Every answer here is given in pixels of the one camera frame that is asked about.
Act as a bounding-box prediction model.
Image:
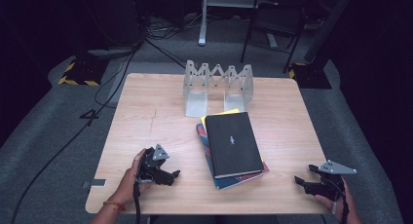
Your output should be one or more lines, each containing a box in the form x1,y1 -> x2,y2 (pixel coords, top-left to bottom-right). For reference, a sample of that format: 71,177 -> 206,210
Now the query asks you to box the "yellow paperback book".
200,108 -> 265,164

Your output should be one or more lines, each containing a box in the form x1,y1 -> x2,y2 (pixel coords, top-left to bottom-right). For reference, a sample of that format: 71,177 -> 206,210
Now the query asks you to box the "thin black floor cable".
144,38 -> 189,70

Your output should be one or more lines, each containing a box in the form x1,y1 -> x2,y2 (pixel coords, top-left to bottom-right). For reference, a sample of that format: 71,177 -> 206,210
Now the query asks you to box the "blue illustrated paperback book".
195,122 -> 271,191

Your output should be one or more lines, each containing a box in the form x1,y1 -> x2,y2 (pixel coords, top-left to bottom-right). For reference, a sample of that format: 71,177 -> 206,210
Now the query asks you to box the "person's right hand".
314,178 -> 355,220

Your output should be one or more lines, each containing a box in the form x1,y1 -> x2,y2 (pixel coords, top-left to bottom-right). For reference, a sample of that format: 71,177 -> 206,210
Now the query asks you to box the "black metal chair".
240,2 -> 307,74

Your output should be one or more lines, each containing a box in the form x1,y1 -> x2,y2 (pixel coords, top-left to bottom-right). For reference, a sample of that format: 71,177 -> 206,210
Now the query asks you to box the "white metal book rack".
183,59 -> 255,119

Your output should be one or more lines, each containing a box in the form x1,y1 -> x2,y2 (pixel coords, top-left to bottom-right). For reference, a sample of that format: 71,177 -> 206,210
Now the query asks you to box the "orange thread bracelet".
102,201 -> 127,212

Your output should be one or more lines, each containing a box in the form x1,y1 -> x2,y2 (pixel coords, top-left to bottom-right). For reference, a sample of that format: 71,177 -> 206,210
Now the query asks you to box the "black base with yellow stripes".
57,56 -> 110,88
288,61 -> 333,90

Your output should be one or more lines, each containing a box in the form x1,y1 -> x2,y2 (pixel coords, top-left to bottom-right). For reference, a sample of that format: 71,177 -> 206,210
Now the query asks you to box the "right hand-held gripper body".
305,159 -> 358,203

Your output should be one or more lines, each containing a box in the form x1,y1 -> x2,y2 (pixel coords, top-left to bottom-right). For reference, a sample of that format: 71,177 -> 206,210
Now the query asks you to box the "grey slanted metal post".
303,0 -> 357,63

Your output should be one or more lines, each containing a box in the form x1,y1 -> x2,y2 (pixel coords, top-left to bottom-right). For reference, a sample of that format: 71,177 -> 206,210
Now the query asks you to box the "right hand-held gripper cable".
324,176 -> 351,224

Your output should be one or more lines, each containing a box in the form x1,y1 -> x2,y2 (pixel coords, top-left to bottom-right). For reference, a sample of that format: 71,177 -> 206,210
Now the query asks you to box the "bundle of floor cables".
142,13 -> 203,41

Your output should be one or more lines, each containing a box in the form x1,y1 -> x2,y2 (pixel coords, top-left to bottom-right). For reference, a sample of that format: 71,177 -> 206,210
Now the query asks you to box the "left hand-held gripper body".
135,143 -> 173,186

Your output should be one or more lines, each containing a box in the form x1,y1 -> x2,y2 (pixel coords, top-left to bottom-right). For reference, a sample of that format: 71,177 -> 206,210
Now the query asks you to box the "black hardcover book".
204,111 -> 265,179

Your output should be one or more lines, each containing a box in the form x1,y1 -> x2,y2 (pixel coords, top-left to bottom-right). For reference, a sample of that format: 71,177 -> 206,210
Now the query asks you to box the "left hand-held gripper cable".
131,179 -> 144,224

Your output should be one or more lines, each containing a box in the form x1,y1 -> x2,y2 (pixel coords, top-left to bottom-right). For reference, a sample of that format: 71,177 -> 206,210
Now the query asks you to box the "hand-held gripper cable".
324,176 -> 351,224
131,179 -> 144,224

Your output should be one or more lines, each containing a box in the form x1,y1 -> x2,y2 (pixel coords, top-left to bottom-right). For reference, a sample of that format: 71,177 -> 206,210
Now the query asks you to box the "long black floor cable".
10,50 -> 139,224

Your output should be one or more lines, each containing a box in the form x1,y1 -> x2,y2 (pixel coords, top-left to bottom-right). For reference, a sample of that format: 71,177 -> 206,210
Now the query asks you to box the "person's left hand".
110,148 -> 154,208

